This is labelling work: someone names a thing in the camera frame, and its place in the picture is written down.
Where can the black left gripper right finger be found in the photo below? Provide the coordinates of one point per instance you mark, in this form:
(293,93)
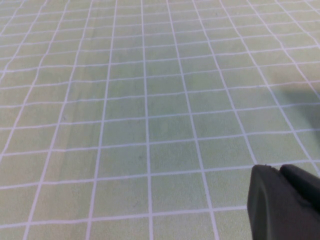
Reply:
(305,187)

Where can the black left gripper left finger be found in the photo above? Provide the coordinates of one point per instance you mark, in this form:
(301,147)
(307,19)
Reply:
(270,212)

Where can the green checked tablecloth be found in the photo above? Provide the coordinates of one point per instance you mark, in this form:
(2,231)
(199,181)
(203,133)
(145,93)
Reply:
(125,100)

